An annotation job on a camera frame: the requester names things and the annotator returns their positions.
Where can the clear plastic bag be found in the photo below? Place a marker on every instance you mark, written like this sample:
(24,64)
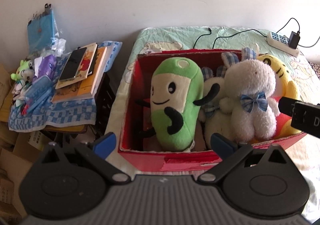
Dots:
(58,44)

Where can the purple tissue pack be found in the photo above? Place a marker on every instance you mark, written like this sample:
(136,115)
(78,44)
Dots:
(48,66)

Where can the yellow tiger plush toy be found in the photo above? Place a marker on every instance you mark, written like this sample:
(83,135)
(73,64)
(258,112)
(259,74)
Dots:
(287,87)

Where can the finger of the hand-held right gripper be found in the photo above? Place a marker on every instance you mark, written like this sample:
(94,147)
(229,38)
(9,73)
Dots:
(286,106)

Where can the blue checkered towel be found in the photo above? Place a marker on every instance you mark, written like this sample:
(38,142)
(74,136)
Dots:
(70,112)

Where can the black smartphone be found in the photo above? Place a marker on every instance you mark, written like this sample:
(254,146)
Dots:
(72,63)

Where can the white power strip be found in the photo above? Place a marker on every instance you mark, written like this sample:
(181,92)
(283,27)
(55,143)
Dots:
(277,38)

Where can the dark wooden nightstand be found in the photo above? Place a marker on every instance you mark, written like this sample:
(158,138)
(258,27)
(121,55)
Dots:
(105,104)

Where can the black power adapter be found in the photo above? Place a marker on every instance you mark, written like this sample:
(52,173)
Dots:
(293,39)

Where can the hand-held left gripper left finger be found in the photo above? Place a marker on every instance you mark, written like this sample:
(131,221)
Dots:
(106,143)

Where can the brown cardboard box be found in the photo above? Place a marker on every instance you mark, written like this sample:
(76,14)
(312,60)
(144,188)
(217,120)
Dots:
(12,177)
(5,94)

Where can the green plush toy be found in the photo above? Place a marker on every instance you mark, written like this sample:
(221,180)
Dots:
(175,104)

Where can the small green doll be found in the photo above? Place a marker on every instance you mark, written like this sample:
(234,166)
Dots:
(21,72)

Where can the cartoon bear cover book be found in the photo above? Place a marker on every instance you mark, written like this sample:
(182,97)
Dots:
(83,64)

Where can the stack of books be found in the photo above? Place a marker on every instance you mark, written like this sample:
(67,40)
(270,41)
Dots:
(82,89)

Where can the white rabbit plush toy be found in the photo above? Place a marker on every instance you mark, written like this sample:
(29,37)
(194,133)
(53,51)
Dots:
(250,89)
(215,127)

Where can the blue document folder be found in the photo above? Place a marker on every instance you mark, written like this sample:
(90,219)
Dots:
(40,32)

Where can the blue pencil case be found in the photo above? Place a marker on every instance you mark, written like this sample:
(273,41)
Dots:
(37,89)

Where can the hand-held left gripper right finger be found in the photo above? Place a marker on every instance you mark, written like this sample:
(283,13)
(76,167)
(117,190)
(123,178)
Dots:
(221,144)

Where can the red cardboard box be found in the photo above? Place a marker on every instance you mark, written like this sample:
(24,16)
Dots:
(180,162)

